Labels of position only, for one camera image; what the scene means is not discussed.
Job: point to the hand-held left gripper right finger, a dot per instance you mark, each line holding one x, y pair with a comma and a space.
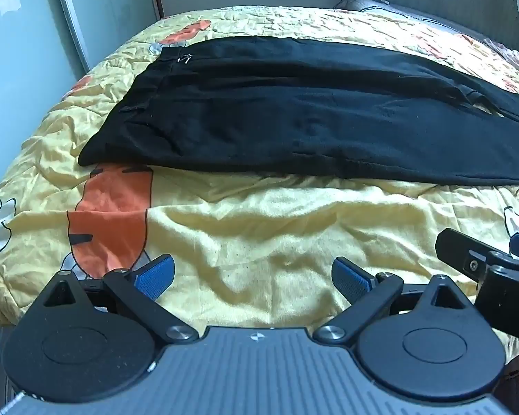
350, 277

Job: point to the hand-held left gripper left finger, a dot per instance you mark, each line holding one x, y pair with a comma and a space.
155, 274

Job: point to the black pants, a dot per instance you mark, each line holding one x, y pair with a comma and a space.
285, 112

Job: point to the yellow printed blanket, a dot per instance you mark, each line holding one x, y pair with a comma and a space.
251, 224

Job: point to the pale glass wardrobe door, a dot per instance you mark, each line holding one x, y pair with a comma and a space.
17, 73

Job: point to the dark grey pillow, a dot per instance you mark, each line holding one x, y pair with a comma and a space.
415, 11

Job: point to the grey wardrobe door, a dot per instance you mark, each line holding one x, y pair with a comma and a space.
112, 13

